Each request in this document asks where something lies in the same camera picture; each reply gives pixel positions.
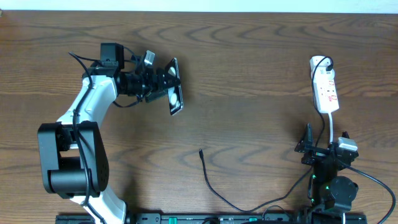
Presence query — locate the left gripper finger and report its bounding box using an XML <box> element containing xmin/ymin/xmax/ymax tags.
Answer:
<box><xmin>144</xmin><ymin>90</ymin><xmax>167</xmax><ymax>103</ymax></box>
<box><xmin>163</xmin><ymin>74</ymin><xmax>181</xmax><ymax>89</ymax></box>

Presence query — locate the black Samsung flip phone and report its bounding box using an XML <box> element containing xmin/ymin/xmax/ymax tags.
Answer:
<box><xmin>164</xmin><ymin>58</ymin><xmax>184</xmax><ymax>116</ymax></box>

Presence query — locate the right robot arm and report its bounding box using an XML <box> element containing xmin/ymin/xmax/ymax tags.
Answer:
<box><xmin>295</xmin><ymin>124</ymin><xmax>359</xmax><ymax>223</ymax></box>

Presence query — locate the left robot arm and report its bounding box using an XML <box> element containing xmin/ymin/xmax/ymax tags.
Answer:
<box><xmin>37</xmin><ymin>43</ymin><xmax>184</xmax><ymax>223</ymax></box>

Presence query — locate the white USB charger plug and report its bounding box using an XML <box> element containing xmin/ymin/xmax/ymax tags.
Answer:
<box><xmin>320</xmin><ymin>64</ymin><xmax>335</xmax><ymax>80</ymax></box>

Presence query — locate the white power strip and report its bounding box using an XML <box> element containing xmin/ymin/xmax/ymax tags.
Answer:
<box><xmin>310</xmin><ymin>55</ymin><xmax>339</xmax><ymax>114</ymax></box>

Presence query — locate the black charging cable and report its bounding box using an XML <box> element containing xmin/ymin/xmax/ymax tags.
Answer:
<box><xmin>198</xmin><ymin>56</ymin><xmax>335</xmax><ymax>214</ymax></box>

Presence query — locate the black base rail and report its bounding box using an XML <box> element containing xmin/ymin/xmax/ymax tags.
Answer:
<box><xmin>55</xmin><ymin>213</ymin><xmax>368</xmax><ymax>224</ymax></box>

